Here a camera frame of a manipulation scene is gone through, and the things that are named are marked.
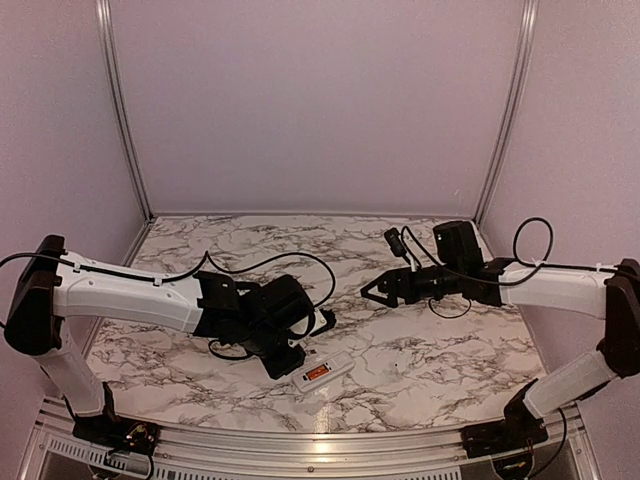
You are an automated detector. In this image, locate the white remote control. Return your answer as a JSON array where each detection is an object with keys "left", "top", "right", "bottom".
[{"left": 292, "top": 351, "right": 355, "bottom": 393}]

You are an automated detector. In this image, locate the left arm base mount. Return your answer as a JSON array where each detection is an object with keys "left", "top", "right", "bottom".
[{"left": 72, "top": 417, "right": 160, "bottom": 456}]

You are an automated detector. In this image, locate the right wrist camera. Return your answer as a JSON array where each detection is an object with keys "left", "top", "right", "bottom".
[{"left": 384, "top": 227, "right": 408, "bottom": 259}]

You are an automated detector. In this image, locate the right aluminium frame post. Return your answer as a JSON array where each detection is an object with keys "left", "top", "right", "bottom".
[{"left": 473, "top": 0, "right": 539, "bottom": 226}]

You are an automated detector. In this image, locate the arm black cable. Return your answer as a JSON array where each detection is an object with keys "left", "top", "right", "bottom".
[
  {"left": 399, "top": 215, "right": 556, "bottom": 319},
  {"left": 0, "top": 249, "right": 337, "bottom": 361}
]

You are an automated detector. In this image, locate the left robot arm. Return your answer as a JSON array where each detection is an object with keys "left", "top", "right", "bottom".
[{"left": 4, "top": 235, "right": 316, "bottom": 445}]

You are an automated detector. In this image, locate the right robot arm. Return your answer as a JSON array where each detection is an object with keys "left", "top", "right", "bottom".
[{"left": 360, "top": 220, "right": 639, "bottom": 448}]

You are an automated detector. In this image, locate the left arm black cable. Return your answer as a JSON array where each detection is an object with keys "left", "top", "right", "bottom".
[{"left": 0, "top": 249, "right": 337, "bottom": 361}]

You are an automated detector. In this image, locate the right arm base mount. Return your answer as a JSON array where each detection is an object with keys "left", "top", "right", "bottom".
[{"left": 460, "top": 420, "right": 549, "bottom": 458}]

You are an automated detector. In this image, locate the left aluminium frame post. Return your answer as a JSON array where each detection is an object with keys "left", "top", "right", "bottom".
[{"left": 96, "top": 0, "right": 154, "bottom": 223}]

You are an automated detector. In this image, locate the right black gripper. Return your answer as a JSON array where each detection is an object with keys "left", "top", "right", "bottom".
[{"left": 362, "top": 261, "right": 464, "bottom": 307}]

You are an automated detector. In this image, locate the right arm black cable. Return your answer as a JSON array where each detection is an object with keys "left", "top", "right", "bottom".
[{"left": 399, "top": 215, "right": 556, "bottom": 319}]

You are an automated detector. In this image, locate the orange battery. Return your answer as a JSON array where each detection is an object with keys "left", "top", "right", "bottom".
[{"left": 305, "top": 365, "right": 330, "bottom": 381}]

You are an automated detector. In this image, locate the front aluminium rail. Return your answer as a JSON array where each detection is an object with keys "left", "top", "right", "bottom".
[{"left": 17, "top": 399, "right": 601, "bottom": 479}]

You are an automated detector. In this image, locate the aluminium frame post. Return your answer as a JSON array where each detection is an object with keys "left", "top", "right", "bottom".
[
  {"left": 96, "top": 0, "right": 154, "bottom": 223},
  {"left": 473, "top": 0, "right": 539, "bottom": 226}
]

